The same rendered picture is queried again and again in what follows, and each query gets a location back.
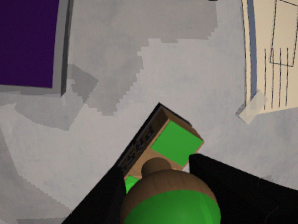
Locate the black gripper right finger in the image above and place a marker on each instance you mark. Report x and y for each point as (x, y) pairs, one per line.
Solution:
(244, 198)

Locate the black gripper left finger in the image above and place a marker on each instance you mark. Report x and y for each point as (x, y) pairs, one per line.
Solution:
(103, 203)

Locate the cream paper card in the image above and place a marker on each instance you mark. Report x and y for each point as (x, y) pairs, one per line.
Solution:
(271, 45)

